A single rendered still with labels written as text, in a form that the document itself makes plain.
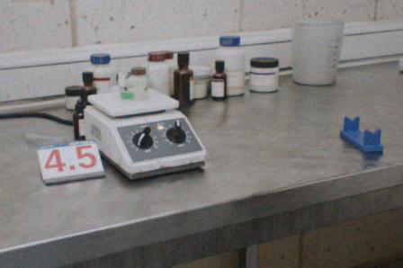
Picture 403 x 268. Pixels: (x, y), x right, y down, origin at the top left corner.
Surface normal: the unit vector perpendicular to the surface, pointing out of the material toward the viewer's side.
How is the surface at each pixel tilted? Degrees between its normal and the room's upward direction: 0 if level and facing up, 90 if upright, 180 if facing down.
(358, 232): 90
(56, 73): 90
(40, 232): 0
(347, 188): 90
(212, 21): 90
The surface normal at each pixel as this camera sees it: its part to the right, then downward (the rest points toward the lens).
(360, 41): 0.44, 0.25
